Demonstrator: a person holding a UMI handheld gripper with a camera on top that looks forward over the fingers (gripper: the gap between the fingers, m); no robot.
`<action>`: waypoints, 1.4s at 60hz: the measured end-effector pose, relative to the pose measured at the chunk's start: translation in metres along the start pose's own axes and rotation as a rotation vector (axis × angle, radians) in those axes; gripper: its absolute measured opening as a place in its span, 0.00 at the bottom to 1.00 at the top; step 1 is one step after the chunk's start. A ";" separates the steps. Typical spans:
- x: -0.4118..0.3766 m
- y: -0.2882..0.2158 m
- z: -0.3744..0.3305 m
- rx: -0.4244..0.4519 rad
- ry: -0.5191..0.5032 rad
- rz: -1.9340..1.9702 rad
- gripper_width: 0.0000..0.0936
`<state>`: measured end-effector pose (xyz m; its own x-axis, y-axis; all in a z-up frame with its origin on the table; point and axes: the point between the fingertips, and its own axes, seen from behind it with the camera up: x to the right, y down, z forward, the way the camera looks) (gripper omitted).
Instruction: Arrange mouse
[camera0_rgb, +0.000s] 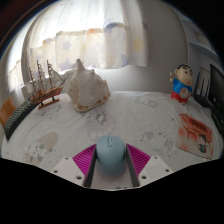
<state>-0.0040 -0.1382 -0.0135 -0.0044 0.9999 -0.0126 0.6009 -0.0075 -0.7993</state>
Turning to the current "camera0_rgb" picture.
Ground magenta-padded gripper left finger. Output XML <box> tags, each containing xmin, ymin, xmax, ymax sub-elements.
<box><xmin>51</xmin><ymin>143</ymin><xmax>98</xmax><ymax>188</ymax></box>

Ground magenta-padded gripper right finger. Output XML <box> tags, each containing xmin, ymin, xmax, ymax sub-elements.
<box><xmin>125</xmin><ymin>143</ymin><xmax>175</xmax><ymax>188</ymax></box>

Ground light blue computer mouse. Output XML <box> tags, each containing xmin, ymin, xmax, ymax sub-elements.
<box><xmin>95</xmin><ymin>134</ymin><xmax>128</xmax><ymax>178</ymax></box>

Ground orange printed mouse pad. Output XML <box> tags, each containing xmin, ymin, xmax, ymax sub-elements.
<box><xmin>176</xmin><ymin>112</ymin><xmax>214</xmax><ymax>160</ymax></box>

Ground white cartoon-print tablecloth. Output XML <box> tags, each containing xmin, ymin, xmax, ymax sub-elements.
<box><xmin>0</xmin><ymin>89</ymin><xmax>224</xmax><ymax>191</ymax></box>

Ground large white conch shell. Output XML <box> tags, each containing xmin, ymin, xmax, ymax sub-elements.
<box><xmin>67</xmin><ymin>58</ymin><xmax>111</xmax><ymax>113</ymax></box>

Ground wooden model sailing ship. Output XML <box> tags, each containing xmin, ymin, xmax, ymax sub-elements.
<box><xmin>28</xmin><ymin>59</ymin><xmax>67</xmax><ymax>110</ymax></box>

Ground black keyboard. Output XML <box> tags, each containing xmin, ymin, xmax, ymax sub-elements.
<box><xmin>2</xmin><ymin>99</ymin><xmax>38</xmax><ymax>141</ymax></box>

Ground cartoon boy clock figurine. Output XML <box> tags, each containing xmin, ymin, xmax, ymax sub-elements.
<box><xmin>168</xmin><ymin>63</ymin><xmax>195</xmax><ymax>105</ymax></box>

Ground black router with antennas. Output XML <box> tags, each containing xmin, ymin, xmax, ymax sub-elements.
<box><xmin>193</xmin><ymin>68</ymin><xmax>213</xmax><ymax>108</ymax></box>

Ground orange wooden chair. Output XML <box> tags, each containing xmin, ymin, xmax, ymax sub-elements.
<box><xmin>0</xmin><ymin>96</ymin><xmax>17</xmax><ymax>127</ymax></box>

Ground black monitor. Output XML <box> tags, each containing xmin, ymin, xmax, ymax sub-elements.
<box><xmin>207</xmin><ymin>63</ymin><xmax>224</xmax><ymax>128</ymax></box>

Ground white star-print curtain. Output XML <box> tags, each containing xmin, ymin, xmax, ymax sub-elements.
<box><xmin>6</xmin><ymin>0</ymin><xmax>149</xmax><ymax>93</ymax></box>

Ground white wall shelf unit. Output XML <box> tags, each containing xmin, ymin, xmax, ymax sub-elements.
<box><xmin>181</xmin><ymin>18</ymin><xmax>224</xmax><ymax>58</ymax></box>

